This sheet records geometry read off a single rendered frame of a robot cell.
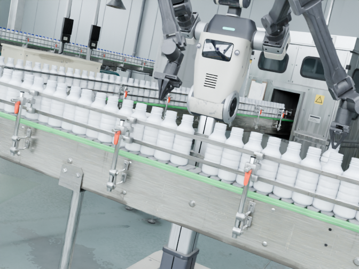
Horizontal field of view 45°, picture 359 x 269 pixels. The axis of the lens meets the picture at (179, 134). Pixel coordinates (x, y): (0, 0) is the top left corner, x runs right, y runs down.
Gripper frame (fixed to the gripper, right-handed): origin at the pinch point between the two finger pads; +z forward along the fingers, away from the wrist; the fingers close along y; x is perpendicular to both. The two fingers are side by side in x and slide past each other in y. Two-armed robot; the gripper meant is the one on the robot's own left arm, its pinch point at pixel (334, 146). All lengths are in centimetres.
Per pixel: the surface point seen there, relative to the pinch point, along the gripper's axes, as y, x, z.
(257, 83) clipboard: 347, 137, -8
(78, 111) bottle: -49, 84, 8
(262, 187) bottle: -49, 12, 12
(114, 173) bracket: -57, 58, 22
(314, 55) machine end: 327, 76, -53
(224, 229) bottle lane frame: -51, 19, 28
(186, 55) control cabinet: 512, 319, -21
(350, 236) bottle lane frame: -51, -15, 16
